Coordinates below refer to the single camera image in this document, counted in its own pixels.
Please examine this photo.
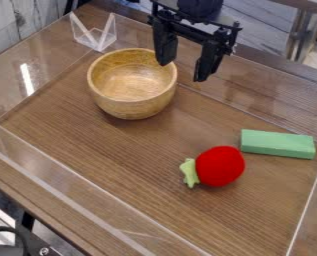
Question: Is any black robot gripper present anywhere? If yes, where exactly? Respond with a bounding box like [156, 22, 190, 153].
[148, 0, 242, 82]

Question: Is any red plush strawberry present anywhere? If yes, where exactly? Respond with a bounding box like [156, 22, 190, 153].
[179, 146, 246, 189]

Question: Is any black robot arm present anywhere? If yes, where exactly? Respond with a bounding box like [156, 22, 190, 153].
[148, 0, 242, 82]

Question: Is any wooden bowl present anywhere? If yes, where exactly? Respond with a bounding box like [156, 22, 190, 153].
[86, 48, 178, 120]

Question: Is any wooden table leg background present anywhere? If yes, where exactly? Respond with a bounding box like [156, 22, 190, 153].
[285, 9, 317, 63]

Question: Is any green rectangular block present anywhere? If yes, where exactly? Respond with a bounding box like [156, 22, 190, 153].
[241, 129, 315, 159]

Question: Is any clear acrylic corner bracket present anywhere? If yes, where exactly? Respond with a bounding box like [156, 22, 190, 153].
[68, 13, 116, 52]

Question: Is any clear acrylic tray wall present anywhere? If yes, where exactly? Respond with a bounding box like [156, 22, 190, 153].
[0, 125, 210, 256]

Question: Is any black metal table frame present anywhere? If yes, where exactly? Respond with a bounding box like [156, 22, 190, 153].
[15, 212, 62, 256]

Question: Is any black cable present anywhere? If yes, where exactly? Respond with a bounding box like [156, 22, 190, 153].
[0, 225, 32, 256]

